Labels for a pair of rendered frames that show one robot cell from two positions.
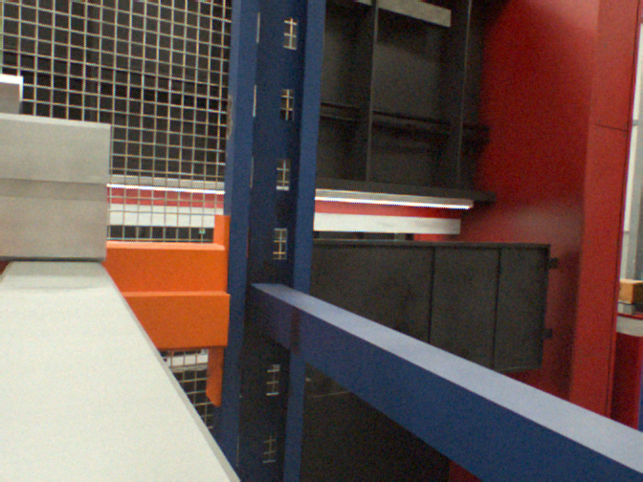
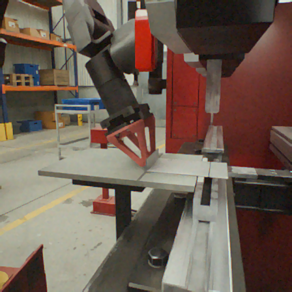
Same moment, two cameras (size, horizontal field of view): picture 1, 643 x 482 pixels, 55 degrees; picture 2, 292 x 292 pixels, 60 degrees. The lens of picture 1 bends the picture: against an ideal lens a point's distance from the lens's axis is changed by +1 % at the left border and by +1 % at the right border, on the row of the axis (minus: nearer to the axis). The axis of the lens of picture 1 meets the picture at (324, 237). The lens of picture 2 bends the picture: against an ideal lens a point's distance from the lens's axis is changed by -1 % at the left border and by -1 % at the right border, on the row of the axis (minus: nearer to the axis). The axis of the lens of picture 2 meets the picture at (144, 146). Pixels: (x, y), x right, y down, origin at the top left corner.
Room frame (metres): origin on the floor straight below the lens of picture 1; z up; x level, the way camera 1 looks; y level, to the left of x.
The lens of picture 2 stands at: (1.90, 0.53, 1.13)
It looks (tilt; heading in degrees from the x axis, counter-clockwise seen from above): 12 degrees down; 319
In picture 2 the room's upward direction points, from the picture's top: straight up
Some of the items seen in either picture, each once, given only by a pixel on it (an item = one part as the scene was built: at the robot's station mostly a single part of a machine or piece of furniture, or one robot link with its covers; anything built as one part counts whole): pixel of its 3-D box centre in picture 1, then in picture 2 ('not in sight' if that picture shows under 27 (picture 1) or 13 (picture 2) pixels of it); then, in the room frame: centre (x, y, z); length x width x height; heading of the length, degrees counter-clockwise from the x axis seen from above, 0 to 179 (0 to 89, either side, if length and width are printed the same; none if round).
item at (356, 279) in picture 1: (422, 313); not in sight; (1.85, -0.31, 1.12); 1.13 x 0.02 x 0.44; 123
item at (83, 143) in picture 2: not in sight; (92, 133); (5.37, -1.40, 0.47); 0.90 x 0.66 x 0.95; 114
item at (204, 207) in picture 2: not in sight; (208, 182); (2.13, 0.19, 0.99); 0.20 x 0.03 x 0.03; 123
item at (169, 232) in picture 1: (170, 251); not in sight; (1.95, 0.48, 1.26); 0.15 x 0.09 x 0.17; 123
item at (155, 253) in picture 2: not in sight; (158, 257); (2.12, 0.32, 0.91); 0.03 x 0.03 x 0.02
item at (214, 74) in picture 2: not in sight; (213, 93); (2.15, 0.17, 1.13); 0.10 x 0.02 x 0.10; 123
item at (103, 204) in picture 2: not in sight; (104, 169); (3.87, -0.68, 0.41); 0.25 x 0.20 x 0.83; 33
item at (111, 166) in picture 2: not in sight; (128, 164); (2.27, 0.25, 1.00); 0.26 x 0.18 x 0.01; 33
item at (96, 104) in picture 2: not in sight; (83, 105); (5.31, -1.24, 0.92); 0.50 x 0.36 x 0.18; 24
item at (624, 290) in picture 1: (630, 290); not in sight; (3.48, -1.73, 1.04); 0.30 x 0.26 x 0.12; 114
